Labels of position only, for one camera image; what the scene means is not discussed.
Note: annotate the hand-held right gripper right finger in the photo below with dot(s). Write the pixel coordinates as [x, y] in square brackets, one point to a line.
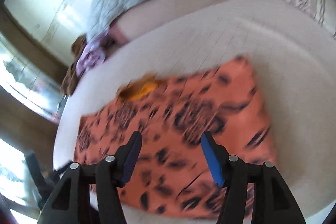
[212, 158]

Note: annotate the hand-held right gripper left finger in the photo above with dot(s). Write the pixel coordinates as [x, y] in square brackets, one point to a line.
[131, 158]

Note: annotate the orange floral long-sleeve shirt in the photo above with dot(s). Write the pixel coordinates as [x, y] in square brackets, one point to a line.
[183, 119]

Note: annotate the brown fuzzy garment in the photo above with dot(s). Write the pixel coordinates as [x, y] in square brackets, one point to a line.
[69, 77]

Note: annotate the purple floral cloth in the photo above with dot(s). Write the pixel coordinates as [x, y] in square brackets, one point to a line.
[90, 57]

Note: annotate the bed with white quilted sheet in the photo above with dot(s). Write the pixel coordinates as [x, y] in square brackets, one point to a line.
[288, 69]

